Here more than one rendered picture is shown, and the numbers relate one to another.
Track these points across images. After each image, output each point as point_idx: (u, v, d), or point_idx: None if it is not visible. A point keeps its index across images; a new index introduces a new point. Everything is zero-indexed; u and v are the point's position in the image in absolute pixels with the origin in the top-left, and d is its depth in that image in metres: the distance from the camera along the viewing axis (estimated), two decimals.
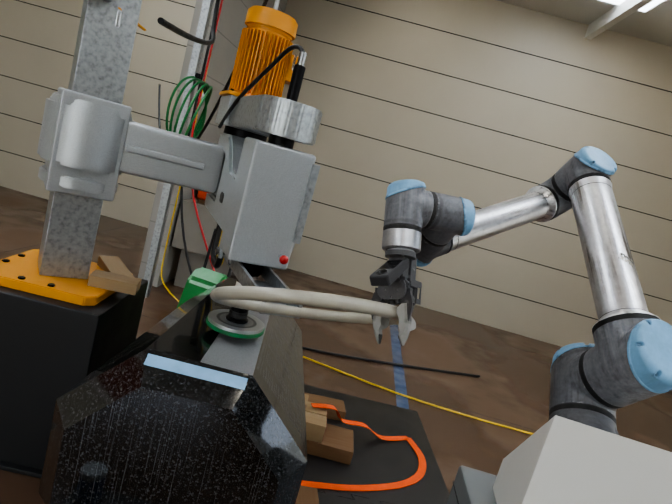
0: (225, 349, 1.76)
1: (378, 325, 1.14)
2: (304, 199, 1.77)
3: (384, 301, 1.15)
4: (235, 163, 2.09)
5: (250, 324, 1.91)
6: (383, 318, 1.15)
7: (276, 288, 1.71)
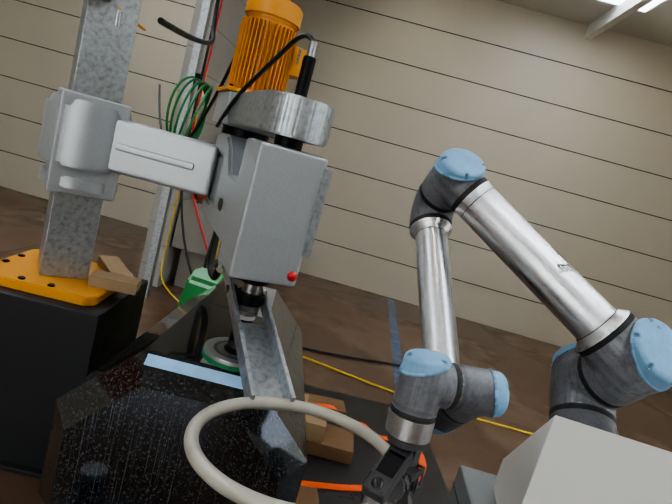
0: None
1: None
2: (315, 208, 1.57)
3: None
4: (235, 166, 1.89)
5: None
6: None
7: (272, 345, 1.54)
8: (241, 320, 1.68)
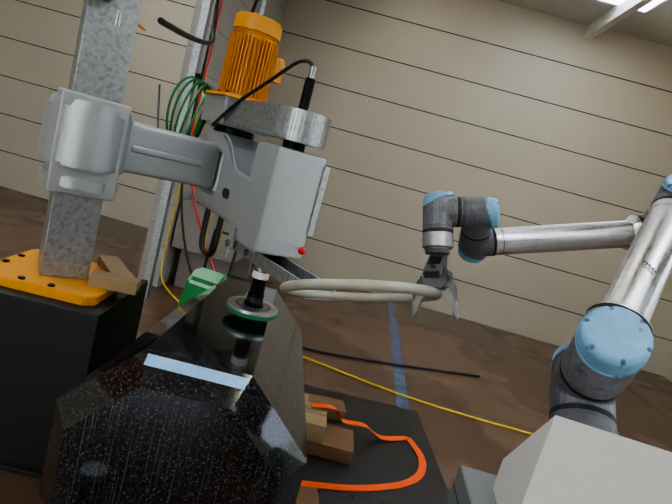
0: (225, 349, 1.76)
1: (417, 305, 1.47)
2: (317, 197, 2.02)
3: None
4: (237, 161, 2.27)
5: (263, 304, 2.18)
6: (421, 300, 1.48)
7: (299, 275, 1.96)
8: (258, 280, 2.10)
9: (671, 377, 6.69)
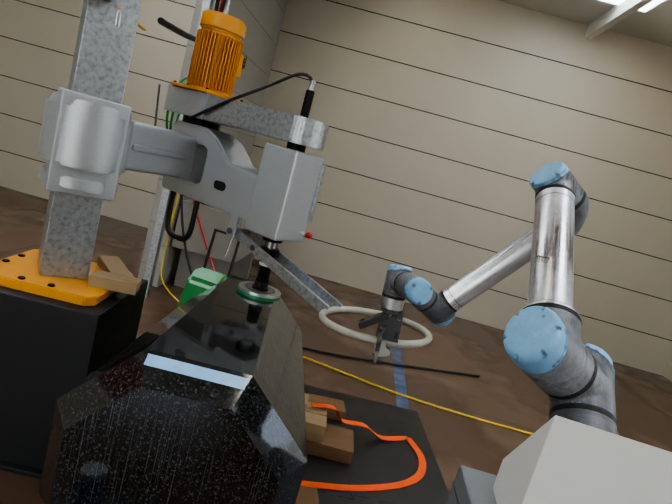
0: (225, 349, 1.76)
1: (373, 348, 1.98)
2: (317, 190, 2.45)
3: (376, 335, 1.96)
4: (228, 156, 2.52)
5: (252, 284, 2.54)
6: None
7: (302, 279, 2.44)
8: (266, 268, 2.48)
9: (671, 377, 6.69)
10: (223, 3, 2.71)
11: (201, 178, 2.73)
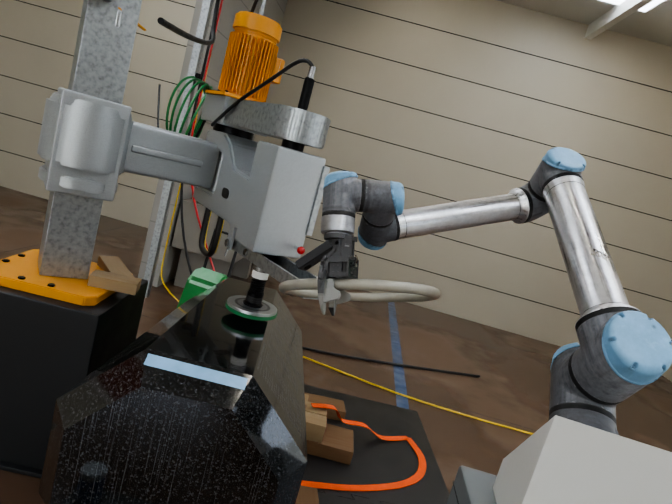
0: (225, 349, 1.76)
1: None
2: (316, 197, 2.03)
3: None
4: (237, 161, 2.28)
5: None
6: None
7: (298, 275, 1.96)
8: (257, 280, 2.11)
9: (671, 377, 6.69)
10: None
11: None
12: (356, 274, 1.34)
